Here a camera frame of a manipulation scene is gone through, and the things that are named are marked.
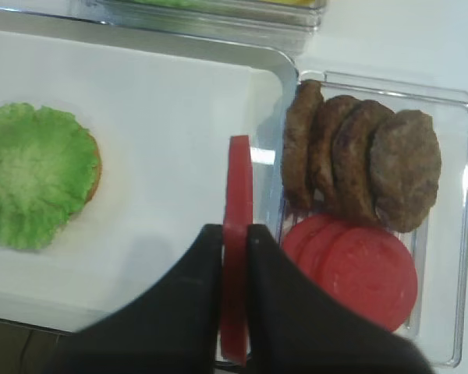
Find red tomato slice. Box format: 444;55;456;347
220;136;253;366
297;221;350;280
314;228;418;331
282;213;335;264

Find white paper tray liner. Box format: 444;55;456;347
0;28;254;323

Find clear lettuce and cheese container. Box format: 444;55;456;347
68;0;327;57

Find clear patty and tomato container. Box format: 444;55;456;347
214;69;468;369

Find front brown beef patty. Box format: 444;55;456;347
370;110;441;233

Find stacked yellow cheese slices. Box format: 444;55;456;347
267;0;316;7

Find brown beef patty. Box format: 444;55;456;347
370;110;441;233
331;100;394;226
281;79;323;210
308;95;360;213

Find white metal serving tray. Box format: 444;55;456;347
0;8;300;333

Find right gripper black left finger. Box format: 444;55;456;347
45;224;222;373

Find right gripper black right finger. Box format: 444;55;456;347
246;224;434;373

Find green lettuce leaf on bun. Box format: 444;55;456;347
0;103;97;251

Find leftmost brown beef patty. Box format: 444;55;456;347
281;79;323;210

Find bottom bun under lettuce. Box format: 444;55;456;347
85;135;102;203

